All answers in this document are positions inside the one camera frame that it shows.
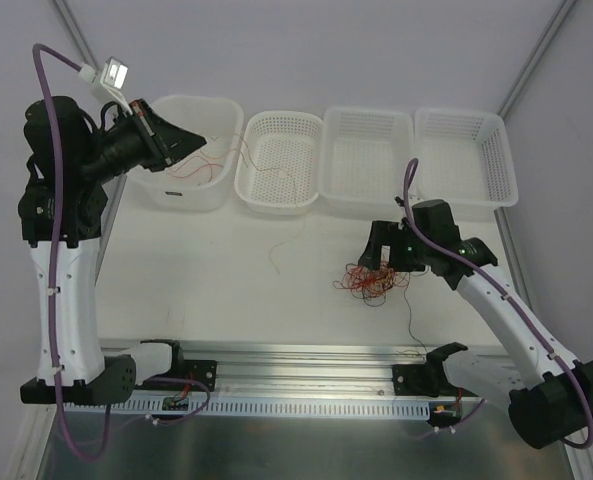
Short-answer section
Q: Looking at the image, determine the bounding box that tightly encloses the red orange wire ball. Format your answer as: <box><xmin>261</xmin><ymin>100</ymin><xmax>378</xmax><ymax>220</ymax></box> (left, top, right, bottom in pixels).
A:
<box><xmin>332</xmin><ymin>261</ymin><xmax>411</xmax><ymax>307</ymax></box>

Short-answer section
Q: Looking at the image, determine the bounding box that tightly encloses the thin black wire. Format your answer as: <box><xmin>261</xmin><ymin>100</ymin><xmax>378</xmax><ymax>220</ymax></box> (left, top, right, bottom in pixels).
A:
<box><xmin>400</xmin><ymin>287</ymin><xmax>430</xmax><ymax>357</ymax></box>

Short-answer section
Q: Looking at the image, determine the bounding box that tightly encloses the orange wire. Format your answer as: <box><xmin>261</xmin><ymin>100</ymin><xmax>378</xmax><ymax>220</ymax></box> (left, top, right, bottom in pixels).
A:
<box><xmin>203</xmin><ymin>133</ymin><xmax>307</xmax><ymax>275</ymax></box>

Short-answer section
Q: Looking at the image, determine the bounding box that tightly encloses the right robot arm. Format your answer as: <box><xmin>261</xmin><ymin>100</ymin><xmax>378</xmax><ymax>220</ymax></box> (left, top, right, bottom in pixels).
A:
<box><xmin>358</xmin><ymin>200</ymin><xmax>593</xmax><ymax>449</ymax></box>

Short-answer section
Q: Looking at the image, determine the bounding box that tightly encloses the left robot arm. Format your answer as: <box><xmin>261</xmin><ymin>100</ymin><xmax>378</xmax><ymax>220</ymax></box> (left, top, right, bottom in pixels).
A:
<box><xmin>18</xmin><ymin>96</ymin><xmax>207</xmax><ymax>406</ymax></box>

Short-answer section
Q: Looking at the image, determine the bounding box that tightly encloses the white solid plastic tub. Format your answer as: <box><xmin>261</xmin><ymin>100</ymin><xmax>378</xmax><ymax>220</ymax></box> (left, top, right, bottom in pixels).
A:
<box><xmin>128</xmin><ymin>94</ymin><xmax>244</xmax><ymax>212</ymax></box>

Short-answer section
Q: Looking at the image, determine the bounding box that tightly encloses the white slotted basket middle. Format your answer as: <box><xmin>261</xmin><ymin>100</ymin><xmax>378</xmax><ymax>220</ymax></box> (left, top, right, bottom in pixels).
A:
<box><xmin>317</xmin><ymin>106</ymin><xmax>414</xmax><ymax>219</ymax></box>

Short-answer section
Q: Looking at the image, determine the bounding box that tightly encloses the white slotted basket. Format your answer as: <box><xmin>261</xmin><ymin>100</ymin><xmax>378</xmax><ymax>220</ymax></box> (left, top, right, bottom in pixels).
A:
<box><xmin>412</xmin><ymin>108</ymin><xmax>519</xmax><ymax>222</ymax></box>
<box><xmin>317</xmin><ymin>106</ymin><xmax>414</xmax><ymax>219</ymax></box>

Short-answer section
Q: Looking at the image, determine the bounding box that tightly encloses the white slotted basket right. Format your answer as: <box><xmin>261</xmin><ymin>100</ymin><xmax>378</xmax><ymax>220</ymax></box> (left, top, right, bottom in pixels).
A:
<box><xmin>412</xmin><ymin>108</ymin><xmax>519</xmax><ymax>222</ymax></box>

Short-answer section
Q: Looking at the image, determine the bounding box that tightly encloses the white round-hole basket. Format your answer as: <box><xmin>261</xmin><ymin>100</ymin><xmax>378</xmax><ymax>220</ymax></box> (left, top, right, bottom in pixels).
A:
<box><xmin>234</xmin><ymin>110</ymin><xmax>323</xmax><ymax>216</ymax></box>

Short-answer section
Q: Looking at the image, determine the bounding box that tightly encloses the red wire in tub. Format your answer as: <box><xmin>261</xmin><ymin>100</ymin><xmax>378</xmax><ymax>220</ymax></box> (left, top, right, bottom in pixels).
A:
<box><xmin>168</xmin><ymin>157</ymin><xmax>225</xmax><ymax>184</ymax></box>

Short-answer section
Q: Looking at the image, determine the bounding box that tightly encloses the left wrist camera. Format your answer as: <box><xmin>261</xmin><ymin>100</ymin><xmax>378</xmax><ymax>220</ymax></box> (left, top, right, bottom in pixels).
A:
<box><xmin>78</xmin><ymin>57</ymin><xmax>128</xmax><ymax>105</ymax></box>

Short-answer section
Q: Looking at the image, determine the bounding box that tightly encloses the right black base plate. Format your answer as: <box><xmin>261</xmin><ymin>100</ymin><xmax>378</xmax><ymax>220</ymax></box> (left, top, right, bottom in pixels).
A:
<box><xmin>391</xmin><ymin>363</ymin><xmax>458</xmax><ymax>398</ymax></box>

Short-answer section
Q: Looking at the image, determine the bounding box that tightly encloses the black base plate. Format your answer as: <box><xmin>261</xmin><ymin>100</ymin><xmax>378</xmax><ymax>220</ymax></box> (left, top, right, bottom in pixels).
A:
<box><xmin>391</xmin><ymin>363</ymin><xmax>458</xmax><ymax>398</ymax></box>
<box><xmin>174</xmin><ymin>359</ymin><xmax>218</xmax><ymax>392</ymax></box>

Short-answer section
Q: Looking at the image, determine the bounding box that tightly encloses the white slotted cable duct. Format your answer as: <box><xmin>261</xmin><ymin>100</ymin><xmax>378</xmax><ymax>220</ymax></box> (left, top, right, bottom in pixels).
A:
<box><xmin>60</xmin><ymin>393</ymin><xmax>432</xmax><ymax>420</ymax></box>

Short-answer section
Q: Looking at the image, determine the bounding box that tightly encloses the left frame post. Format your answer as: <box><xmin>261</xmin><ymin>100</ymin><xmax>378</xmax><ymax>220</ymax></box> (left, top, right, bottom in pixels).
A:
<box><xmin>51</xmin><ymin>0</ymin><xmax>133</xmax><ymax>142</ymax></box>

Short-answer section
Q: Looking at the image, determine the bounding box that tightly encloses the frame post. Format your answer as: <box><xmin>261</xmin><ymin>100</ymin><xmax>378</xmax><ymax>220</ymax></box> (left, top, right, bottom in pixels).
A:
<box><xmin>496</xmin><ymin>0</ymin><xmax>580</xmax><ymax>122</ymax></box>
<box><xmin>51</xmin><ymin>0</ymin><xmax>133</xmax><ymax>142</ymax></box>

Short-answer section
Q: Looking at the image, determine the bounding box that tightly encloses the aluminium mounting rail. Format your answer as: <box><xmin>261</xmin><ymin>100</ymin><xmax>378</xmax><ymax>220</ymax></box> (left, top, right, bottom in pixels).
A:
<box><xmin>181</xmin><ymin>341</ymin><xmax>425</xmax><ymax>398</ymax></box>

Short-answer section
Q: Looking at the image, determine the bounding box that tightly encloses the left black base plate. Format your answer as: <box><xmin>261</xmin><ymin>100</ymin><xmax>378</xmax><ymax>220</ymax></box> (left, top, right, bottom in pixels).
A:
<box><xmin>174</xmin><ymin>359</ymin><xmax>218</xmax><ymax>392</ymax></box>

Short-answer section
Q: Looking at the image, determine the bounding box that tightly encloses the right frame post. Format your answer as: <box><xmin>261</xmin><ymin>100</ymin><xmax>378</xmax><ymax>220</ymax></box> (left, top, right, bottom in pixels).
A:
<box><xmin>496</xmin><ymin>0</ymin><xmax>580</xmax><ymax>122</ymax></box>

